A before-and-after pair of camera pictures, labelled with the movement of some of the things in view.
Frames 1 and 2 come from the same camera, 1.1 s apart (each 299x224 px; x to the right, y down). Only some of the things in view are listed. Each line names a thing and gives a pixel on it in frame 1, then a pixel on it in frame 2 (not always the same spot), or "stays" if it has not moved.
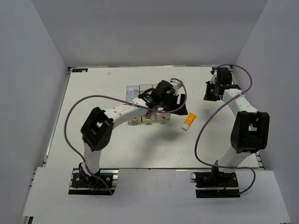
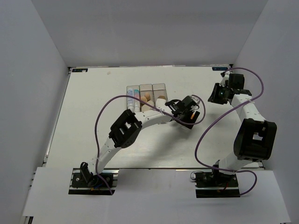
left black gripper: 175,97 to 194,118
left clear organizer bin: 133,91 stays
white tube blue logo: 130,94 stays
